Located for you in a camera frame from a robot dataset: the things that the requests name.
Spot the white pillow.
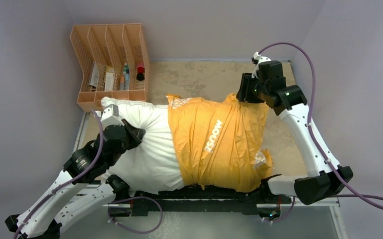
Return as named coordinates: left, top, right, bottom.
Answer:
left=101, top=97, right=185, bottom=194

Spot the orange Mickey Mouse pillowcase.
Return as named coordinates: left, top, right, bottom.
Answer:
left=167, top=93, right=273, bottom=193

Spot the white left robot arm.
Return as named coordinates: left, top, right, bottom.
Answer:
left=5, top=119, right=145, bottom=239

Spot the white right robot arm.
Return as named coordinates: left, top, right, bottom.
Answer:
left=237, top=57, right=353, bottom=205

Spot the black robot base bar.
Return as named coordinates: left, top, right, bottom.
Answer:
left=106, top=175, right=292, bottom=219

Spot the beige paper card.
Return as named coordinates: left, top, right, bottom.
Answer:
left=104, top=66, right=115, bottom=91

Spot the teal and orange tube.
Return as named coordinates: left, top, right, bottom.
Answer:
left=119, top=63, right=129, bottom=91

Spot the white paper booklet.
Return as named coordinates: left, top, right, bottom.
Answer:
left=89, top=62, right=99, bottom=88

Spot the red and black bottle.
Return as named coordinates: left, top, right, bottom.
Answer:
left=136, top=62, right=145, bottom=81

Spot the pink plastic file organizer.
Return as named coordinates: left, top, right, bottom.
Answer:
left=70, top=23, right=151, bottom=113

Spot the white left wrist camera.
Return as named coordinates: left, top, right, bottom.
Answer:
left=100, top=104, right=124, bottom=127

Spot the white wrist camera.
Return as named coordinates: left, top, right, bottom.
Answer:
left=100, top=104, right=124, bottom=127
left=252, top=52, right=271, bottom=78

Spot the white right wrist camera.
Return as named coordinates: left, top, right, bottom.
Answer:
left=252, top=52, right=271, bottom=78

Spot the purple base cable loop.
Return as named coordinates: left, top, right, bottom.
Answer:
left=107, top=196, right=163, bottom=235

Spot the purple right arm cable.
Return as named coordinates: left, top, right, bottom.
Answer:
left=258, top=42, right=383, bottom=212

